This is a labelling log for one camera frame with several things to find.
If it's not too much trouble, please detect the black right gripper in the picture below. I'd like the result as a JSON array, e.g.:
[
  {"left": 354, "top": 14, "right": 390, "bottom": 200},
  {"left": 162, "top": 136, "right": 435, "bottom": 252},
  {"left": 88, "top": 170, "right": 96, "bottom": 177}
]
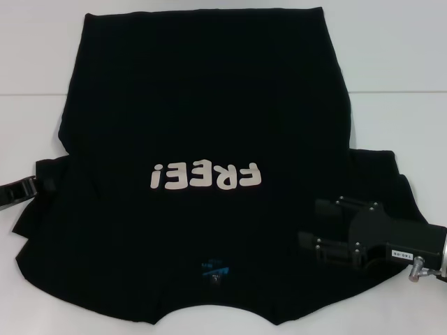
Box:
[{"left": 298, "top": 196, "right": 447, "bottom": 270}]

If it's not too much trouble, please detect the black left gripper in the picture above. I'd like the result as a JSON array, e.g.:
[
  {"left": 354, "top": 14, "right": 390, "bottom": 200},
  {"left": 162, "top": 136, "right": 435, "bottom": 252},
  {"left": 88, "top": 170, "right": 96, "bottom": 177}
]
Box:
[{"left": 0, "top": 176, "right": 57, "bottom": 212}]

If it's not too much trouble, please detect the black shirt with FREE print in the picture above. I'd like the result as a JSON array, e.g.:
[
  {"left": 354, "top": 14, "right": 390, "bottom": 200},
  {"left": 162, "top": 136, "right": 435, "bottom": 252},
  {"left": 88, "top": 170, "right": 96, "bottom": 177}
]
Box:
[{"left": 11, "top": 13, "right": 430, "bottom": 318}]

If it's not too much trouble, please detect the silver metal connector plug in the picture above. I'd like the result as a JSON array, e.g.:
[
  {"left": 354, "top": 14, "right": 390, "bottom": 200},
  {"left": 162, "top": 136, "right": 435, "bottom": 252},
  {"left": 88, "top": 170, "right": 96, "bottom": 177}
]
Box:
[{"left": 408, "top": 256, "right": 432, "bottom": 282}]

